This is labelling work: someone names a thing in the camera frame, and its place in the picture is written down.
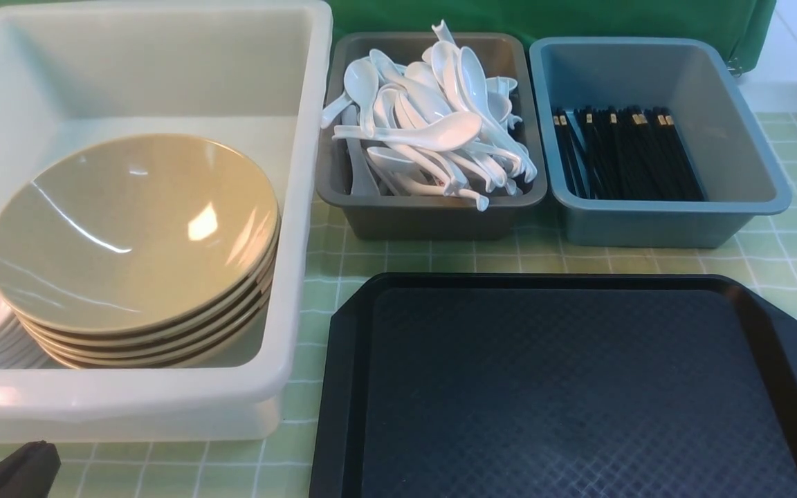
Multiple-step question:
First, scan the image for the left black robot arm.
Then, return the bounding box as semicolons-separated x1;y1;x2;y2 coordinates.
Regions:
0;441;61;497

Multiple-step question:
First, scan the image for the top stacked tan bowl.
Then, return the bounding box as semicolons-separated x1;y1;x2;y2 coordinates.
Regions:
15;239;278;348

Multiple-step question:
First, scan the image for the bundle of black chopsticks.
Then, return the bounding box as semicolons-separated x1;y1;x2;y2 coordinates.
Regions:
551;105;706;202

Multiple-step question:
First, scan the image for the stacked tan bowl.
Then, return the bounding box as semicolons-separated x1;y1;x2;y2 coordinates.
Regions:
19;274;274;369
23;268;275;365
15;239;278;348
38;296;269;369

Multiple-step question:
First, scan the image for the tan noodle bowl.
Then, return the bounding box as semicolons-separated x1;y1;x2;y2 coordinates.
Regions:
0;133;280;333

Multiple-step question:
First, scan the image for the grey plastic spoon bin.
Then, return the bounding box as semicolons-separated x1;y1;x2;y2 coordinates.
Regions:
315;32;548;240

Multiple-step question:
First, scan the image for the large white plastic tub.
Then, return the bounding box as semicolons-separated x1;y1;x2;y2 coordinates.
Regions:
0;1;333;444

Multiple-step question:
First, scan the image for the pile of white spoons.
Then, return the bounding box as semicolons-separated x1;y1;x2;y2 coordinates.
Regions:
320;20;541;212

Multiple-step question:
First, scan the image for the green checked tablecloth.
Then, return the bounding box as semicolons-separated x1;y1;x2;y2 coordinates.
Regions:
0;111;797;498

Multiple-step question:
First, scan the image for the black plastic serving tray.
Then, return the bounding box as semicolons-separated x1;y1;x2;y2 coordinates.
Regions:
308;273;797;497

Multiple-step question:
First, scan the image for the green fabric backdrop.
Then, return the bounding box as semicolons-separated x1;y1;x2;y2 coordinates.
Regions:
0;0;778;75

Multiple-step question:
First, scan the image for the blue plastic chopstick bin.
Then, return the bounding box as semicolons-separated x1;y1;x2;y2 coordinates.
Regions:
529;37;791;248

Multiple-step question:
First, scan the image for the bottom stacked tan bowl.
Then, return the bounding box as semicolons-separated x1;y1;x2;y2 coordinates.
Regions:
38;296;269;369

